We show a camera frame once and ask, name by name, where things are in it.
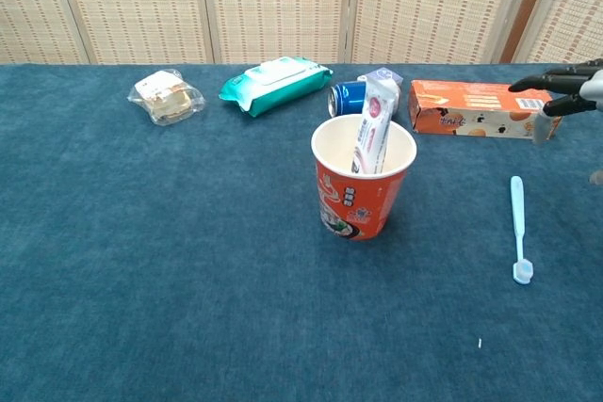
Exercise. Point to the white toothpaste tube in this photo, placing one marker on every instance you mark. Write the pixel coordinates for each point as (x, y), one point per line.
(374, 124)

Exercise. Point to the clear bagged bread snack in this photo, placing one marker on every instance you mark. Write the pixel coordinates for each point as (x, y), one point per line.
(165, 98)

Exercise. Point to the light blue toothbrush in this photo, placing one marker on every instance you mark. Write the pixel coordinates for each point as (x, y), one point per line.
(518, 223)

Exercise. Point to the teal wet wipes pack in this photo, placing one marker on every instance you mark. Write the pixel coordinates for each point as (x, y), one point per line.
(278, 86)

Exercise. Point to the bamboo folding screen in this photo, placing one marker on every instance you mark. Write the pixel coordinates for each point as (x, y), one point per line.
(155, 6)

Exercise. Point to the orange paper noodle cup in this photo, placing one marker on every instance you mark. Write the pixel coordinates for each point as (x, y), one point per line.
(363, 204)

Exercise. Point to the bamboo screen with brown post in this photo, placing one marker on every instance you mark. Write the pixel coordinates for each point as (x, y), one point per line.
(575, 20)

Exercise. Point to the orange biscuit box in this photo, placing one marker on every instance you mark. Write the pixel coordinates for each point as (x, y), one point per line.
(471, 101)

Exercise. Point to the blue and white can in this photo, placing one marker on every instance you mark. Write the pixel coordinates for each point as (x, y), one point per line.
(346, 97)

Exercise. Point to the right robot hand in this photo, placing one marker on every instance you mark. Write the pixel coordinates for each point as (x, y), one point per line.
(565, 79)

